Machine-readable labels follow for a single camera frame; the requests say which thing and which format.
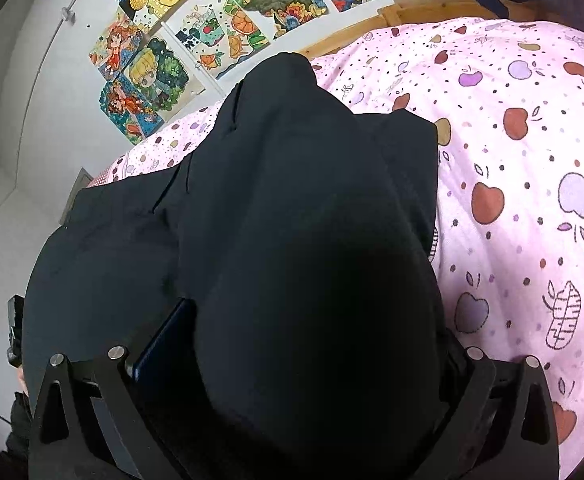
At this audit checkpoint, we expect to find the row of colourful wall drawings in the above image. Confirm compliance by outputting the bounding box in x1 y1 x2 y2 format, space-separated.
89 0 467 146

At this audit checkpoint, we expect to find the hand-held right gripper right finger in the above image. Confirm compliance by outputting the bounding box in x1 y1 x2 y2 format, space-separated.
412 332 560 480

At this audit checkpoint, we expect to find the grey wall plate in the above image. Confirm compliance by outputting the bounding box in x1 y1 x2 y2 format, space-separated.
58 169 94 226

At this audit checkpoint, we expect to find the pink fruit print bedsheet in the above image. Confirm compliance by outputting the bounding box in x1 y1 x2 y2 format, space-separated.
107 17 584 480

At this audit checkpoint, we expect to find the pink checked mattress cover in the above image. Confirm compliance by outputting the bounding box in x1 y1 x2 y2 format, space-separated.
86 164 123 190

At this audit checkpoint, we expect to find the wooden bed frame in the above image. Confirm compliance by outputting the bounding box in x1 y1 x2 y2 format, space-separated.
299 0 547 58

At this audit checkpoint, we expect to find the person's left forearm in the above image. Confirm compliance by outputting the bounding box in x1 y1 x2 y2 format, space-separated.
3 391 34 461

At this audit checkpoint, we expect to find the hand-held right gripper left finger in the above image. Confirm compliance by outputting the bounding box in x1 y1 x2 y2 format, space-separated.
27 297 197 480

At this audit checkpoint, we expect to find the black garment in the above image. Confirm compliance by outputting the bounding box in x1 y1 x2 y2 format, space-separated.
22 51 452 480

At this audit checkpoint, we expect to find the white wall rail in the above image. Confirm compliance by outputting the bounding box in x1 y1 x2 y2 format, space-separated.
32 0 115 116

